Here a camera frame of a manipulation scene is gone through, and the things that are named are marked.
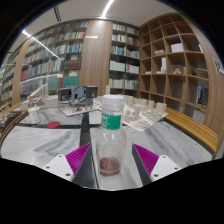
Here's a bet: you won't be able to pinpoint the flat round red coaster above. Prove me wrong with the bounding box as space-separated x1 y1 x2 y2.
45 121 61 129

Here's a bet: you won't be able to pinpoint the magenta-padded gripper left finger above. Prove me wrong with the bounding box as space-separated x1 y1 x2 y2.
43 142 92 188

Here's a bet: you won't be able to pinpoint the clear plastic bottle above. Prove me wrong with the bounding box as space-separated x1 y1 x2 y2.
95 94 128 178

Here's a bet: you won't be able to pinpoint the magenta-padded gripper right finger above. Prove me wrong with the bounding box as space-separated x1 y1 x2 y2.
131 143 183 186

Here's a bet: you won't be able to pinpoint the white paper cup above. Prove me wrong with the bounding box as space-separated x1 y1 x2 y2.
27 105 42 125

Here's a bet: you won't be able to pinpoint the book-filled wall bookshelf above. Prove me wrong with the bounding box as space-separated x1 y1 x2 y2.
108 21 141 98
19 20 89 101
0 49 21 111

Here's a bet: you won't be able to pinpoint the wooden cubby shelf unit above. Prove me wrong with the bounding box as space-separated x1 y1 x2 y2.
138 12 214 118

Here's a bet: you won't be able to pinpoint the ceiling light strips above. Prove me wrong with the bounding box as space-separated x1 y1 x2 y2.
21 0 115 59

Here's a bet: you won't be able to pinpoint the white ramped building model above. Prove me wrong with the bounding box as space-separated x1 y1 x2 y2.
19 83 59 112

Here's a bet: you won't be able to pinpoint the white city block model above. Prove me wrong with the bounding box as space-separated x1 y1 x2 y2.
92 84 169 132

